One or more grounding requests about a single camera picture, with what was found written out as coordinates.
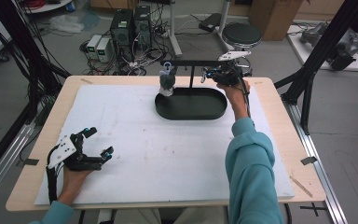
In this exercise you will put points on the black rack with tray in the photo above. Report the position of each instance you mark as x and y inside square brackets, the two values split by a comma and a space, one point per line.
[192, 105]

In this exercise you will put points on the black tape piece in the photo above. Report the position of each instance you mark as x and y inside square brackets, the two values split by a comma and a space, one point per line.
[31, 161]
[309, 160]

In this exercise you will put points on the large cardboard box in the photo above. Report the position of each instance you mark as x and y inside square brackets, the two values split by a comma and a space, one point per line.
[275, 18]

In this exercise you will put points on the clear plastic bag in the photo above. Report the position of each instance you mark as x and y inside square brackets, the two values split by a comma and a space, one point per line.
[66, 23]

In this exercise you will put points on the white foam mat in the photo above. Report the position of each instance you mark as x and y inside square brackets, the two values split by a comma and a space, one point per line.
[152, 149]

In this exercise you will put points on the thin wooden stick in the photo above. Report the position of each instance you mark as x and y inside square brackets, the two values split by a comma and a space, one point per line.
[301, 186]

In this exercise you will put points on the person's left hand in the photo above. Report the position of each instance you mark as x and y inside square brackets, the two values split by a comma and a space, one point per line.
[76, 179]

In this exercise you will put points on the flat black pedal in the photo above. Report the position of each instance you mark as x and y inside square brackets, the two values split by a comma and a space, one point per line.
[210, 22]

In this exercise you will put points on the wooden desk with grey legs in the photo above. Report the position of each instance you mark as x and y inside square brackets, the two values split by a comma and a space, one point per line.
[174, 31]

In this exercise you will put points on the grey and white plush toy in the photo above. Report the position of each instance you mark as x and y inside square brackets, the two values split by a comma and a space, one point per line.
[167, 82]

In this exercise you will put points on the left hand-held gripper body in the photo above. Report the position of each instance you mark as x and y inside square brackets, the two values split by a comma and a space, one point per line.
[65, 151]

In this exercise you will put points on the black computer tower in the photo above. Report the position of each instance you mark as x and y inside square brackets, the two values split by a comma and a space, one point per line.
[143, 25]
[121, 26]

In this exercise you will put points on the black metal frame post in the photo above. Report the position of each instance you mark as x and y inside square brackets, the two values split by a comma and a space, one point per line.
[320, 53]
[18, 46]

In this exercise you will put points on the aluminium rail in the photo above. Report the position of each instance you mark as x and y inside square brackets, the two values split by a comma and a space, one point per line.
[3, 165]
[317, 161]

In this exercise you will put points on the grey power supply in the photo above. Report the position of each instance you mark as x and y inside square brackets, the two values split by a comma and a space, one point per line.
[104, 51]
[93, 46]

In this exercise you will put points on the person's right hand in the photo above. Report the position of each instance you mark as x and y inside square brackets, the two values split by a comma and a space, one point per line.
[237, 91]

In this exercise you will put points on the black round stool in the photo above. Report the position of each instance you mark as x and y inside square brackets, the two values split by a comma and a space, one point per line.
[241, 34]

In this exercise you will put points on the white floor board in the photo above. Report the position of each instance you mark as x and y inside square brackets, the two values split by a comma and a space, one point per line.
[301, 53]

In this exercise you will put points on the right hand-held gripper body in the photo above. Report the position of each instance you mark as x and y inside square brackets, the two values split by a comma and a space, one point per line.
[230, 74]

